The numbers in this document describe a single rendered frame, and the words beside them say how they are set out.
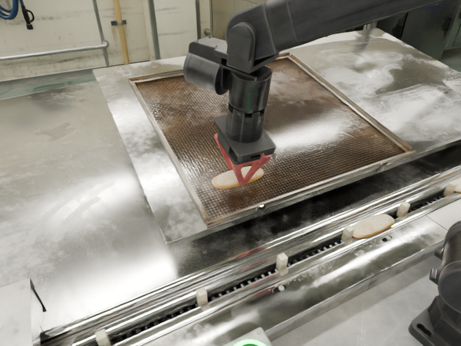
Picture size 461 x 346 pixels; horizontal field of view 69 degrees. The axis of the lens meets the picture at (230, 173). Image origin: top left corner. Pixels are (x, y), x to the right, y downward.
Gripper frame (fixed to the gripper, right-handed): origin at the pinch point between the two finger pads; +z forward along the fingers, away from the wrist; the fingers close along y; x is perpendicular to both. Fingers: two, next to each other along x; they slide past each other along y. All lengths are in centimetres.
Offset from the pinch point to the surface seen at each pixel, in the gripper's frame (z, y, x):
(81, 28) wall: 104, -344, -5
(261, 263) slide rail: 7.1, 14.0, -1.8
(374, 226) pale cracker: 5.6, 15.7, 20.1
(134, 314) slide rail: 7.1, 14.4, -22.5
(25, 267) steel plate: 13.2, -3.6, -37.7
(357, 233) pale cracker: 6.0, 15.6, 16.4
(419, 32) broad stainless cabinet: 58, -153, 247
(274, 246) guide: 6.3, 12.4, 1.3
